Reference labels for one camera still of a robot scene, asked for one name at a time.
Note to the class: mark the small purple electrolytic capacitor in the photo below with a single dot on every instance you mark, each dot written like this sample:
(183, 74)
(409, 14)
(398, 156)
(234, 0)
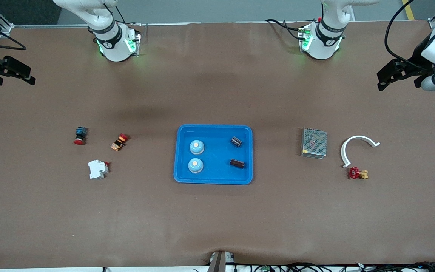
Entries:
(235, 142)

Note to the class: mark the blue plastic tray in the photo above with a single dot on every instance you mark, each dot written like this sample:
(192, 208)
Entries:
(221, 151)

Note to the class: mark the small green circuit board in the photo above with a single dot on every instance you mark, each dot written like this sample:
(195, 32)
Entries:
(264, 268)

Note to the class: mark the brown electrolytic capacitor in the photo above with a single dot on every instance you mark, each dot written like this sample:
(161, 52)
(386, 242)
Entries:
(237, 163)

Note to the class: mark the red orange selector switch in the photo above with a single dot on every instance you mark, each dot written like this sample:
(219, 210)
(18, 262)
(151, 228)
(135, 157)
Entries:
(119, 142)

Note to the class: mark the blue bell with cream button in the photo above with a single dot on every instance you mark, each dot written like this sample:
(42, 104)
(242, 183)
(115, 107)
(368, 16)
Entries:
(195, 166)
(197, 148)

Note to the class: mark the metal mesh power supply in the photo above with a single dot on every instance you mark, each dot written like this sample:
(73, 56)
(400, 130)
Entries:
(314, 143)

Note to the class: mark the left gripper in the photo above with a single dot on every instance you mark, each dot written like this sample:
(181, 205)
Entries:
(417, 56)

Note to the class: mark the white circuit breaker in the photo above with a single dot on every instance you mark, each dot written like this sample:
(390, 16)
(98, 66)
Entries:
(96, 170)

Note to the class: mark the white curved plastic bracket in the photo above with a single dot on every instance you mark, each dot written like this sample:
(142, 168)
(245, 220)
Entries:
(359, 137)

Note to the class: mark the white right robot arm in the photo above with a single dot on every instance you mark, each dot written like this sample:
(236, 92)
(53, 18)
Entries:
(111, 45)

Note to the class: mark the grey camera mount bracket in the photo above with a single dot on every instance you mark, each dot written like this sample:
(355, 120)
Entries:
(219, 262)

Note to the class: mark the red emergency stop push button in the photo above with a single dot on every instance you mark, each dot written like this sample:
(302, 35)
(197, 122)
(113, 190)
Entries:
(80, 133)

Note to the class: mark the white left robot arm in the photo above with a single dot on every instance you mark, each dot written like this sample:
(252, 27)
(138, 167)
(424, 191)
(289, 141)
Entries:
(321, 41)

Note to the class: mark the brown table cover mat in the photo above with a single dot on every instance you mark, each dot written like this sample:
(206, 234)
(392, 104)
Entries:
(217, 219)

